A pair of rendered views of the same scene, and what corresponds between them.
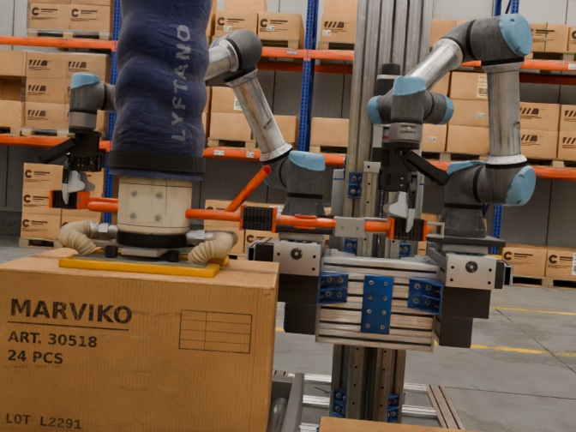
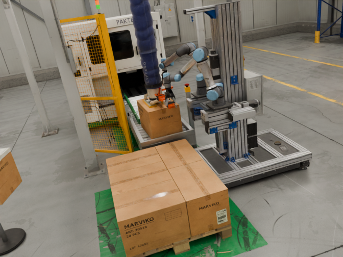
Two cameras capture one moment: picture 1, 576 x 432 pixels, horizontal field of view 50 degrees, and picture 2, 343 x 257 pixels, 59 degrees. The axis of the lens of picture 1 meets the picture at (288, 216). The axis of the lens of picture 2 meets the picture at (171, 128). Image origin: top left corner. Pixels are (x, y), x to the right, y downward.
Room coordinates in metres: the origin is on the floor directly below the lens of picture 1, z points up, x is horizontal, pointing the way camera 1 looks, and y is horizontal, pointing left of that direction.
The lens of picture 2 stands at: (0.48, -3.32, 2.15)
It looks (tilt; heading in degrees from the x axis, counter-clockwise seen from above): 23 degrees down; 73
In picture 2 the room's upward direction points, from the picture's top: 9 degrees counter-clockwise
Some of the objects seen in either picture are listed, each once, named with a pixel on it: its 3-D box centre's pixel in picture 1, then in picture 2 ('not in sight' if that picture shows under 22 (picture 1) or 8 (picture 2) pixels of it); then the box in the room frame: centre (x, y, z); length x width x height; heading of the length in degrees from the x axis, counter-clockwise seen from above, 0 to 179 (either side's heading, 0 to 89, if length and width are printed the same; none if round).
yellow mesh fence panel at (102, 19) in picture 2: not in sight; (96, 94); (0.81, 1.02, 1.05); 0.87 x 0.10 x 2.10; 137
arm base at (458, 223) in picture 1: (461, 219); (218, 99); (1.92, -0.54, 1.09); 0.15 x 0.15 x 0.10
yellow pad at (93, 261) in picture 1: (141, 259); (149, 102); (1.38, 0.32, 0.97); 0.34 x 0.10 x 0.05; 89
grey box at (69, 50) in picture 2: not in sight; (72, 59); (0.60, 0.78, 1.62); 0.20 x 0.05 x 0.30; 85
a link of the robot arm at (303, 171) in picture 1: (305, 171); (201, 79); (1.97, -0.05, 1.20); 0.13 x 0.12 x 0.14; 31
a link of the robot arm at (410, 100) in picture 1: (408, 101); (167, 78); (1.47, -0.27, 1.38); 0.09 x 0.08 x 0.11; 134
